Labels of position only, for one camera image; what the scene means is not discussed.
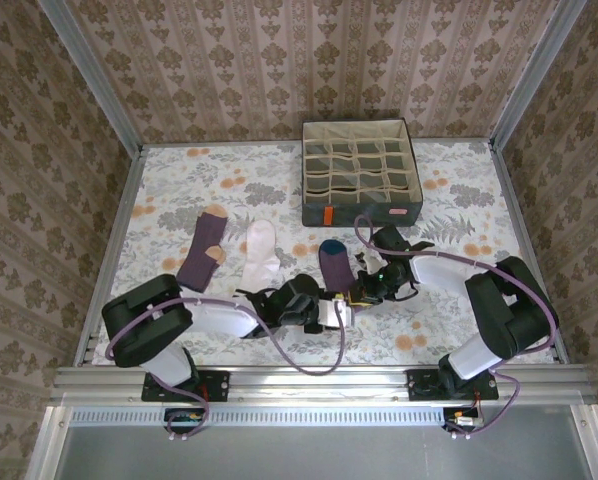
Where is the slotted grey cable duct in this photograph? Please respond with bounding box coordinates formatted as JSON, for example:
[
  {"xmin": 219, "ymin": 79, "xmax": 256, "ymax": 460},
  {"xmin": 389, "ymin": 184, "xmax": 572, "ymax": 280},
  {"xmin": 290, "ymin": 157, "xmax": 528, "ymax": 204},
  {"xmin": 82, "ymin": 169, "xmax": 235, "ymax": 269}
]
[{"xmin": 68, "ymin": 405, "xmax": 450, "ymax": 427}]

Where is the white sock with striped cuff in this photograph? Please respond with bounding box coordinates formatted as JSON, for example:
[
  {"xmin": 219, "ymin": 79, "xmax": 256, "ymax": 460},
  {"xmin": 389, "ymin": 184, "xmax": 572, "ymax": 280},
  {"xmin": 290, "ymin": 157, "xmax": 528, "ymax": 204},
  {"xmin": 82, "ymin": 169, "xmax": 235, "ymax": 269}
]
[{"xmin": 234, "ymin": 219, "xmax": 284, "ymax": 294}]

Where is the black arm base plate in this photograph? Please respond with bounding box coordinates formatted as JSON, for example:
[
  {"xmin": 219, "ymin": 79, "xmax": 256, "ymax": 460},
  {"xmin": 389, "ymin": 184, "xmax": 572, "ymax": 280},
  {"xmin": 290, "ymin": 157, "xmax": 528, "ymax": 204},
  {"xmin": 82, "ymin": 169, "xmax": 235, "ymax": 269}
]
[
  {"xmin": 142, "ymin": 370, "xmax": 231, "ymax": 403},
  {"xmin": 407, "ymin": 368, "xmax": 500, "ymax": 402}
]

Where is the small connector board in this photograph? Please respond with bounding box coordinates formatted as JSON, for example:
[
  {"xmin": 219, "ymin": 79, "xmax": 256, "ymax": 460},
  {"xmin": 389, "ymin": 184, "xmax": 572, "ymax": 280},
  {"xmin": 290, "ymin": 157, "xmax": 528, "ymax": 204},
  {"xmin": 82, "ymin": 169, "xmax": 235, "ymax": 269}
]
[
  {"xmin": 164, "ymin": 407, "xmax": 205, "ymax": 435},
  {"xmin": 443, "ymin": 405, "xmax": 484, "ymax": 432}
]

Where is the aluminium frame post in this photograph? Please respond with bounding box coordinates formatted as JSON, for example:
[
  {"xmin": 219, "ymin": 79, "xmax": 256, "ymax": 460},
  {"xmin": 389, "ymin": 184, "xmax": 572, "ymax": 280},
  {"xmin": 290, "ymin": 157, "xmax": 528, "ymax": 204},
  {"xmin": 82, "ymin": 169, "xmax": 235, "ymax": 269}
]
[
  {"xmin": 37, "ymin": 0, "xmax": 145, "ymax": 154},
  {"xmin": 488, "ymin": 0, "xmax": 590, "ymax": 149}
]

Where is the dark grey fabric storage organizer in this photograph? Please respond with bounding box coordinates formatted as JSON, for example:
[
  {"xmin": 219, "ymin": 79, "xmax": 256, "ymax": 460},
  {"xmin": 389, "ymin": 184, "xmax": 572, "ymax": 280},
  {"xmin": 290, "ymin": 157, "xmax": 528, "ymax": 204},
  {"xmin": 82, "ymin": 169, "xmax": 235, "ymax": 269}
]
[{"xmin": 301, "ymin": 117, "xmax": 425, "ymax": 227}]

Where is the aluminium mounting rail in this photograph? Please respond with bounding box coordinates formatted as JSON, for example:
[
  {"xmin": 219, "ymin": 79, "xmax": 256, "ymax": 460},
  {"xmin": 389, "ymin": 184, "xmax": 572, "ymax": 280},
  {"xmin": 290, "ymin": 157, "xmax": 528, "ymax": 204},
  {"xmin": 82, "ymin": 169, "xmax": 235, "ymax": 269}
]
[{"xmin": 51, "ymin": 364, "xmax": 593, "ymax": 406}]

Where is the floral print tablecloth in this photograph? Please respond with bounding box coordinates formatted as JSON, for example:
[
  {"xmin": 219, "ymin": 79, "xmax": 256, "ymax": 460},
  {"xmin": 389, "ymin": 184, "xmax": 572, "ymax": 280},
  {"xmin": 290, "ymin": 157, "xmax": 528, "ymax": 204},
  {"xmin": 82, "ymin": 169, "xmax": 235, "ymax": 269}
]
[{"xmin": 91, "ymin": 139, "xmax": 555, "ymax": 366}]

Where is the grey metal panel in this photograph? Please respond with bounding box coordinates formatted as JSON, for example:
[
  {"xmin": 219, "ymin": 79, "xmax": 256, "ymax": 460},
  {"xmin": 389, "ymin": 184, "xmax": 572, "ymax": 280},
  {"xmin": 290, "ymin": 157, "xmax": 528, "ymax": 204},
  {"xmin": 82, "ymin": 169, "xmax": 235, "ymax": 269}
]
[{"xmin": 53, "ymin": 424, "xmax": 593, "ymax": 480}]

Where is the aluminium side rail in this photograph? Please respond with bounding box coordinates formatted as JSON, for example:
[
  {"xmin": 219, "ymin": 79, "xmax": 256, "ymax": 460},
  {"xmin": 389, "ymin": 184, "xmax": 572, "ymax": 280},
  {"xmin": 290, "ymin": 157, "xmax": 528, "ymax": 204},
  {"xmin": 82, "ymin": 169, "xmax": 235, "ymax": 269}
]
[
  {"xmin": 489, "ymin": 142, "xmax": 569, "ymax": 364},
  {"xmin": 72, "ymin": 144, "xmax": 148, "ymax": 369}
]

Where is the purple sock with teal toe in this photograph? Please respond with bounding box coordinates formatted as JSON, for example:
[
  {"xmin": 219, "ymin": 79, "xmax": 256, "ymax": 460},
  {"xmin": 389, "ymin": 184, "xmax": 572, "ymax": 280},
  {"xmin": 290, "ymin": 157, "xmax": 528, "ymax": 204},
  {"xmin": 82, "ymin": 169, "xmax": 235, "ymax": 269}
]
[{"xmin": 318, "ymin": 238, "xmax": 358, "ymax": 296}]

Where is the purple sock with tan toe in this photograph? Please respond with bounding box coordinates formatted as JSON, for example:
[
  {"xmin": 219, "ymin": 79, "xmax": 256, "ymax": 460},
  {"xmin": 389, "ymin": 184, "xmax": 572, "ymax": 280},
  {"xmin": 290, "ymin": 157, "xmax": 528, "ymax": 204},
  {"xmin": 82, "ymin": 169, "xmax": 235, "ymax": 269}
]
[{"xmin": 175, "ymin": 204, "xmax": 229, "ymax": 294}]

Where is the aluminium frame bar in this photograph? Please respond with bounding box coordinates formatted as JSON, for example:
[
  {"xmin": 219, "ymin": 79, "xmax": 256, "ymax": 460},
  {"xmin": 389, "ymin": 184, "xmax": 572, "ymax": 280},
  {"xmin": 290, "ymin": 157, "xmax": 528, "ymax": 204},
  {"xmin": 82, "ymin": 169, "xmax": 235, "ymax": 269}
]
[
  {"xmin": 26, "ymin": 404, "xmax": 73, "ymax": 480},
  {"xmin": 571, "ymin": 403, "xmax": 598, "ymax": 480}
]

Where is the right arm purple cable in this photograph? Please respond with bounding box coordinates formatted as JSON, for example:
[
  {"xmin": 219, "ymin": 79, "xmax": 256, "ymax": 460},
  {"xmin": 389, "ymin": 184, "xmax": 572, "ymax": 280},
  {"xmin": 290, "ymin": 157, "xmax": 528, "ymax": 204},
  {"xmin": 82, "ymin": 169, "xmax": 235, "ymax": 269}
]
[{"xmin": 353, "ymin": 214, "xmax": 561, "ymax": 442}]

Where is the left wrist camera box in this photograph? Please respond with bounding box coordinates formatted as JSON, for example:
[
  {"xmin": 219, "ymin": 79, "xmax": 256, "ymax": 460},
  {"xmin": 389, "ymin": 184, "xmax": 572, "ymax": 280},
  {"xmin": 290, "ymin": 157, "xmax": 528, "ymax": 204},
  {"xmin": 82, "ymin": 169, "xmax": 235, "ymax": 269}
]
[{"xmin": 318, "ymin": 298, "xmax": 354, "ymax": 331}]

